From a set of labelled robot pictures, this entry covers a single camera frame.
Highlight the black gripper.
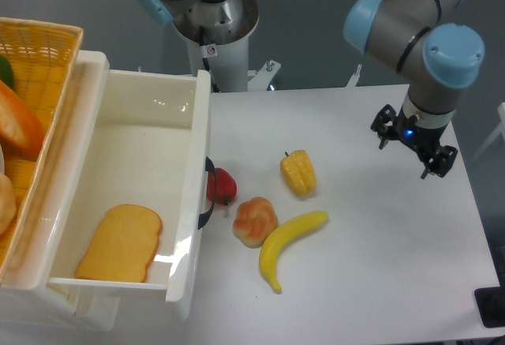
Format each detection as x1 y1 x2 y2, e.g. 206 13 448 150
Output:
370 104 458 179

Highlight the white top drawer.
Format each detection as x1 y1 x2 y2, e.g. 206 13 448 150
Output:
49 70 211 306

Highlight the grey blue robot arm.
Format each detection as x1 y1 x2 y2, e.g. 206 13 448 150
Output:
343 0 485 178

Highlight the white drawer cabinet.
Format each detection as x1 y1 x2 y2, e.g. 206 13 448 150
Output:
1 51 191 330

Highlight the white chair part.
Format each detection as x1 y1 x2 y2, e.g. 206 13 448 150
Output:
471 102 505 156

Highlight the yellow toy pepper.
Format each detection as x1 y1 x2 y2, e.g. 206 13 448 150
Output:
279 149 316 197

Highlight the yellow toy banana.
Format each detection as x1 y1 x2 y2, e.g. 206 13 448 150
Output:
259 210 329 294

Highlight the orange bread roll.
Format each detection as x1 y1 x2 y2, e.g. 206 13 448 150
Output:
233 197 279 248

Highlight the black device at edge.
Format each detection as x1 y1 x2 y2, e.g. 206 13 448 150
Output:
474 287 504 328

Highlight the red toy pepper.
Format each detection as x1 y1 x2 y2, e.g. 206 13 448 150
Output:
206 167 238 206

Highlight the toast bread slice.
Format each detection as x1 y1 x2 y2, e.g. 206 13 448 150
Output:
74 204 163 283

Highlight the yellow woven basket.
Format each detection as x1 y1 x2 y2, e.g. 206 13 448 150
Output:
1 17 84 275

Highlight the orange toy bread loaf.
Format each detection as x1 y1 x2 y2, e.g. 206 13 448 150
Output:
1 81 45 159

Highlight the tan toy bun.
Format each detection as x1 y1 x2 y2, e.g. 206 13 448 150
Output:
0 174 17 234

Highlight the green toy vegetable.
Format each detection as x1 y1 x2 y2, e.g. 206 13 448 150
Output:
0 54 15 89

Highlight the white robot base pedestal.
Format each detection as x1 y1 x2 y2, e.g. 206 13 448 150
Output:
137 0 259 92

